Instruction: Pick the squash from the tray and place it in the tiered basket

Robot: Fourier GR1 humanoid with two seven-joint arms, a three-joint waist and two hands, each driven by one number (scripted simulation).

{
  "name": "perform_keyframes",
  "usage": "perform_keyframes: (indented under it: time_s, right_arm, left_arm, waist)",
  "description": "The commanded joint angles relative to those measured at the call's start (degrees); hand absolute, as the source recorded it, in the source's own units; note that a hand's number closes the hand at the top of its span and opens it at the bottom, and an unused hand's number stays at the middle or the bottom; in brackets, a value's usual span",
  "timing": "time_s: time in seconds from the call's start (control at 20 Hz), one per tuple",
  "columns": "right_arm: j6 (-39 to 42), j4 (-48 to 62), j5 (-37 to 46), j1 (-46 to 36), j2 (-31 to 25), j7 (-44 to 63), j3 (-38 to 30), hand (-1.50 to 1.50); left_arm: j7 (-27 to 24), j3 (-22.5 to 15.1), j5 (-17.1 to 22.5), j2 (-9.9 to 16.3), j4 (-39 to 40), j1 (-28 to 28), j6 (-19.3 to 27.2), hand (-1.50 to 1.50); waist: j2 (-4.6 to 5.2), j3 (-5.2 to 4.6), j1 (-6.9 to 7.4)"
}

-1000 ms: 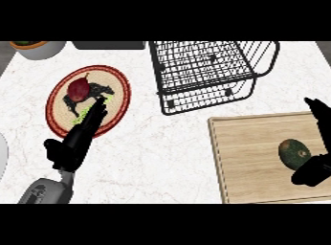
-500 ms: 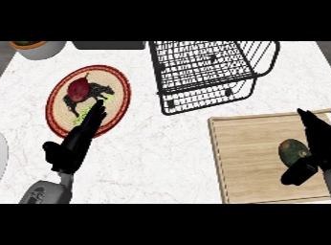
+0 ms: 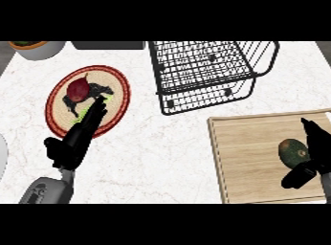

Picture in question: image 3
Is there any green squash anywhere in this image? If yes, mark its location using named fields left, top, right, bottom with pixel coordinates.
left=278, top=138, right=314, bottom=170

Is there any black tiered wire basket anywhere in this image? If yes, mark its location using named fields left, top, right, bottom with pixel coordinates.
left=148, top=40, right=281, bottom=117

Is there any pale wooden tray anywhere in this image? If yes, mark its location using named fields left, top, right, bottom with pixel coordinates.
left=207, top=108, right=331, bottom=205

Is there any round red-rimmed woven placemat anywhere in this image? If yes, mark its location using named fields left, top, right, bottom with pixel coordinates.
left=45, top=64, right=132, bottom=140

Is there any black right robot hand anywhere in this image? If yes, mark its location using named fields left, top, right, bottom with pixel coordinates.
left=281, top=117, right=331, bottom=189

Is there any red beet with dark leaves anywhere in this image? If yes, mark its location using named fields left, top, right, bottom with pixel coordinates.
left=61, top=72, right=116, bottom=119

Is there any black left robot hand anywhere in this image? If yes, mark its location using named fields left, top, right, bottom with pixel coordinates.
left=44, top=95, right=110, bottom=171

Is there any grey pot with orange rim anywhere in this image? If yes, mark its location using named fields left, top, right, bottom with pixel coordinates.
left=8, top=40, right=67, bottom=61

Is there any dark grey appliance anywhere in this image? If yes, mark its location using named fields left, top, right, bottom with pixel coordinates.
left=72, top=40, right=148, bottom=51

